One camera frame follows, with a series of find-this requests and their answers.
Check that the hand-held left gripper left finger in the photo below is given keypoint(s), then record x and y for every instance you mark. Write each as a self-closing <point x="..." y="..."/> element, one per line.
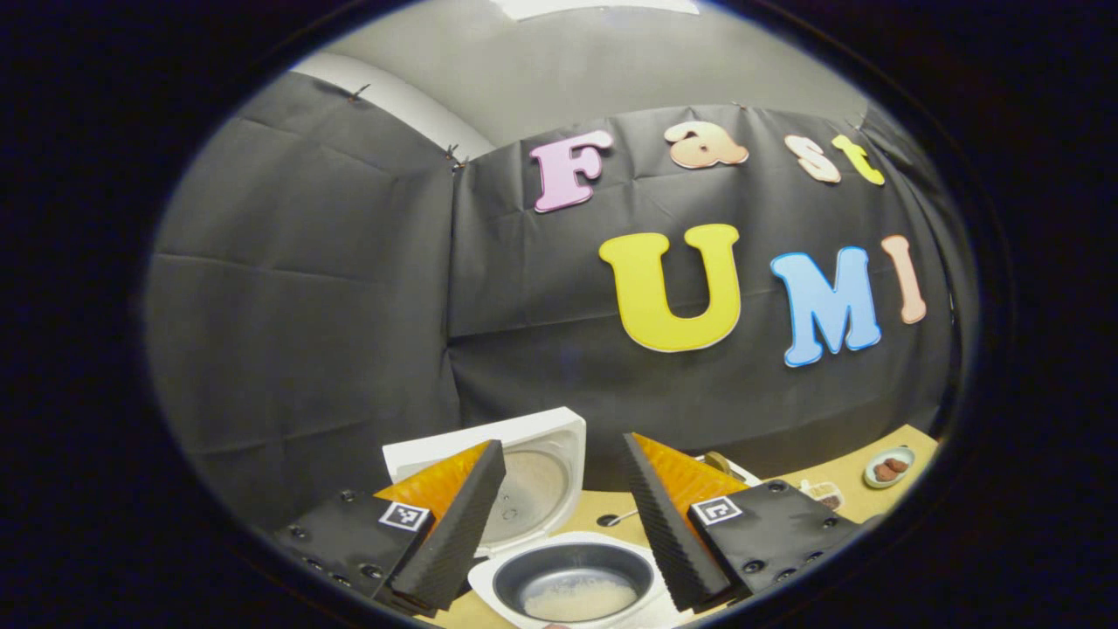
<point x="445" y="542"/>

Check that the white divided bean dish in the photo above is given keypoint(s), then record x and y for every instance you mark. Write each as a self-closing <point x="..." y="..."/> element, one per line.
<point x="823" y="496"/>

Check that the red sausage piece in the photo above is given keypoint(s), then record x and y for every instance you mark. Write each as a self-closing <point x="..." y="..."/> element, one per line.
<point x="885" y="473"/>
<point x="897" y="465"/>

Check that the pale green plate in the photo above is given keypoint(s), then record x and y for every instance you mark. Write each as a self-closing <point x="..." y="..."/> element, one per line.
<point x="873" y="479"/>

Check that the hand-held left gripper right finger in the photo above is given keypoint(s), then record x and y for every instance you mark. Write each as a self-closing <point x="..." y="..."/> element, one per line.
<point x="668" y="542"/>

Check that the white rice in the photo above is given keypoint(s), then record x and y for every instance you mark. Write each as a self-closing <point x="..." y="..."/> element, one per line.
<point x="581" y="603"/>

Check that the white rice cooker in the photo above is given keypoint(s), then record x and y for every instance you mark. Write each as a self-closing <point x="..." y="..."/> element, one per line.
<point x="537" y="489"/>

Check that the black backdrop cloth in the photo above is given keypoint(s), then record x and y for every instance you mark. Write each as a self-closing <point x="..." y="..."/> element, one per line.
<point x="306" y="306"/>

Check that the ceiling light panel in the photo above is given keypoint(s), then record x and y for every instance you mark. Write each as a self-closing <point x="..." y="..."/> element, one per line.
<point x="594" y="7"/>

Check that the brown toast slice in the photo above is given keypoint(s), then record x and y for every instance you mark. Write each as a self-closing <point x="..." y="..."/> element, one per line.
<point x="718" y="463"/>

